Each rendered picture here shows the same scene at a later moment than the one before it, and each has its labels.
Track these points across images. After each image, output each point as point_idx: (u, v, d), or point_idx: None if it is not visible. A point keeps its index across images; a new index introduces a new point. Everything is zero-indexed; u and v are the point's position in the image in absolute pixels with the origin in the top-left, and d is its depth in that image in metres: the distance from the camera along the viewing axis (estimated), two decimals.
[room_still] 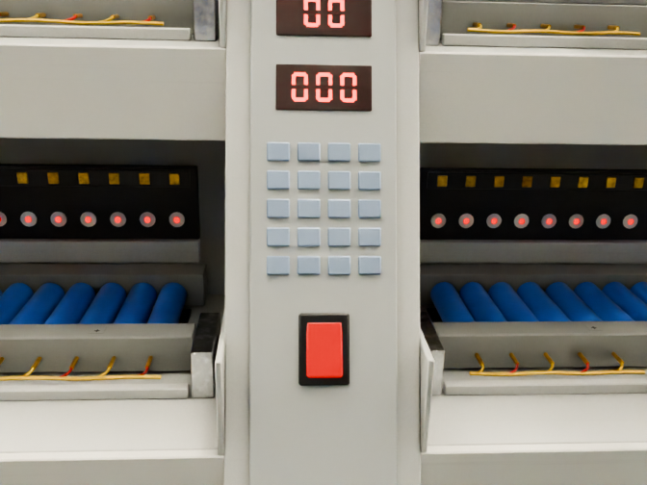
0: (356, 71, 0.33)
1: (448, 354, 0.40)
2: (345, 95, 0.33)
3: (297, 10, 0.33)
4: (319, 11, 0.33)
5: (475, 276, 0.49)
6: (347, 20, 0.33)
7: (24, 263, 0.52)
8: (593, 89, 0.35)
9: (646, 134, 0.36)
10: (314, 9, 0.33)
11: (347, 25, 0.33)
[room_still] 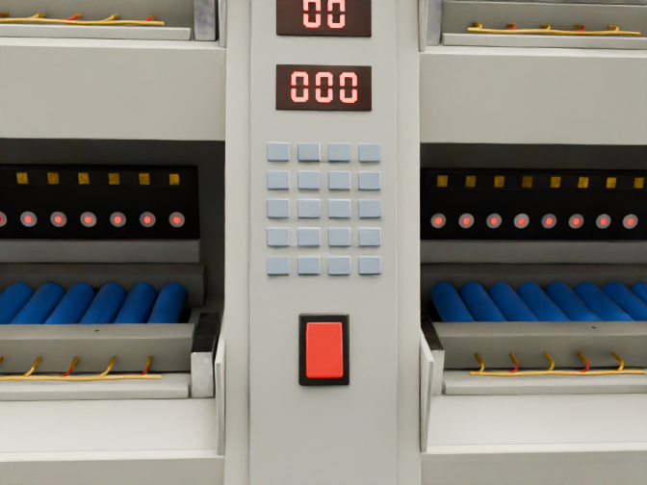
0: (356, 71, 0.33)
1: (448, 354, 0.40)
2: (345, 95, 0.33)
3: (297, 10, 0.33)
4: (319, 11, 0.33)
5: (475, 276, 0.49)
6: (347, 20, 0.33)
7: (24, 263, 0.52)
8: (593, 89, 0.35)
9: (646, 134, 0.36)
10: (314, 9, 0.33)
11: (347, 25, 0.33)
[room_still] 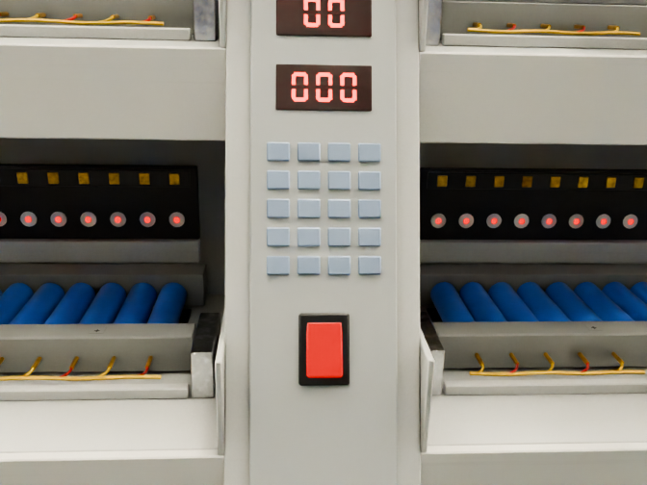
0: (356, 71, 0.33)
1: (448, 354, 0.40)
2: (345, 95, 0.33)
3: (297, 10, 0.33)
4: (319, 11, 0.33)
5: (475, 276, 0.49)
6: (347, 20, 0.33)
7: (24, 263, 0.52)
8: (593, 89, 0.35)
9: (646, 134, 0.36)
10: (314, 9, 0.33)
11: (347, 25, 0.33)
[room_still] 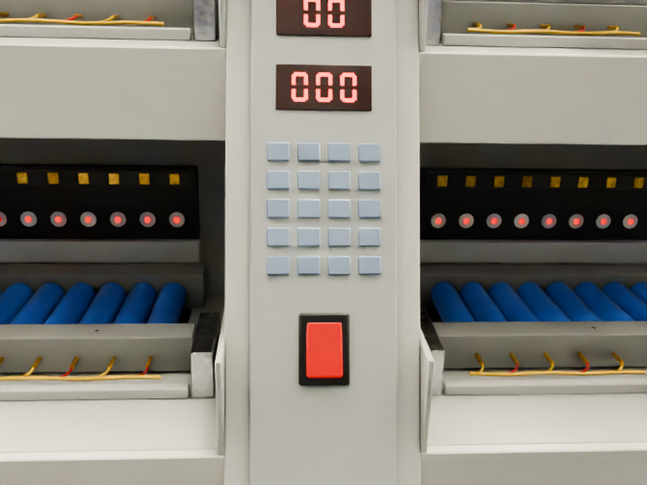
0: (356, 71, 0.33)
1: (448, 354, 0.40)
2: (345, 95, 0.33)
3: (297, 10, 0.33)
4: (319, 11, 0.33)
5: (475, 276, 0.49)
6: (347, 20, 0.33)
7: (24, 263, 0.52)
8: (593, 89, 0.35)
9: (646, 134, 0.36)
10: (314, 9, 0.33)
11: (347, 25, 0.33)
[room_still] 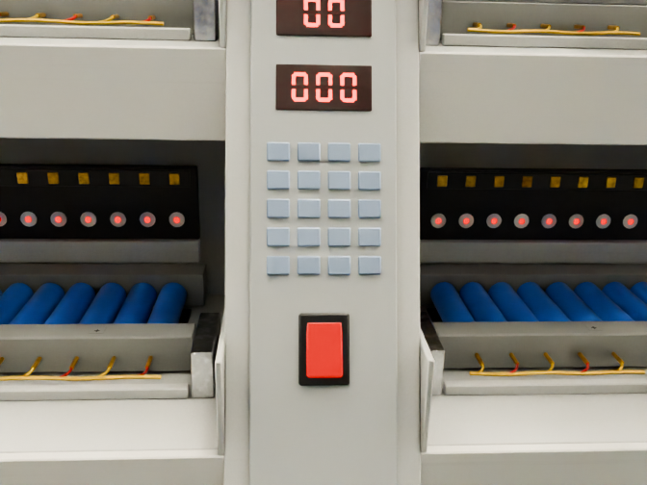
0: (356, 71, 0.33)
1: (448, 354, 0.40)
2: (345, 95, 0.33)
3: (297, 10, 0.33)
4: (319, 11, 0.33)
5: (475, 276, 0.49)
6: (347, 20, 0.33)
7: (24, 263, 0.52)
8: (593, 89, 0.35)
9: (646, 134, 0.36)
10: (314, 9, 0.33)
11: (347, 25, 0.33)
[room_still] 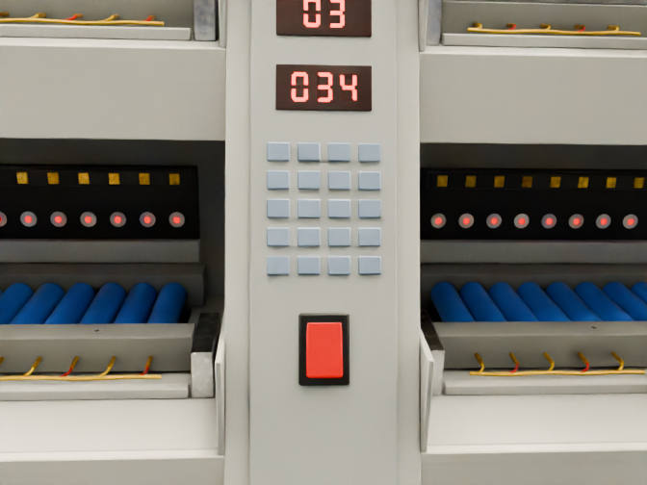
0: (356, 71, 0.33)
1: (448, 354, 0.40)
2: (345, 95, 0.33)
3: (297, 10, 0.33)
4: (319, 11, 0.33)
5: (475, 276, 0.49)
6: (347, 20, 0.33)
7: (24, 263, 0.52)
8: (593, 89, 0.35)
9: (646, 134, 0.36)
10: (314, 9, 0.33)
11: (347, 25, 0.33)
